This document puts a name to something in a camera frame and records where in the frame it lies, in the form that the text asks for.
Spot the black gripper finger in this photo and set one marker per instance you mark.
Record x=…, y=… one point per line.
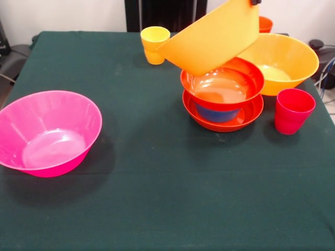
x=255, y=2

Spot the large orange plastic bowl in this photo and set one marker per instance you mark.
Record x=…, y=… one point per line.
x=214, y=41
x=301, y=60

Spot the red plastic bowl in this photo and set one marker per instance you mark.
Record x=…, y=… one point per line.
x=235, y=86
x=251, y=115

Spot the light blue translucent bowl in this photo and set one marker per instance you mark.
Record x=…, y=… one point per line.
x=217, y=116

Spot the orange plastic cup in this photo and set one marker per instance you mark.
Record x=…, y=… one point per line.
x=266, y=24

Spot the black chair base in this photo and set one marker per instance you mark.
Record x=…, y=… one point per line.
x=316, y=44
x=15, y=57

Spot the yellow plastic cup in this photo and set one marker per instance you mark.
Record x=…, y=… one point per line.
x=153, y=36

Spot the crimson plastic cup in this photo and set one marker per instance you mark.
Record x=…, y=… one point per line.
x=290, y=117

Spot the dark green tablecloth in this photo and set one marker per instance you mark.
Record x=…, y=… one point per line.
x=167, y=196

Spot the large pink plastic bowl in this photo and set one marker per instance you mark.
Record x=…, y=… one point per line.
x=52, y=117

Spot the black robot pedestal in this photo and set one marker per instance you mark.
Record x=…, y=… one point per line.
x=170, y=15

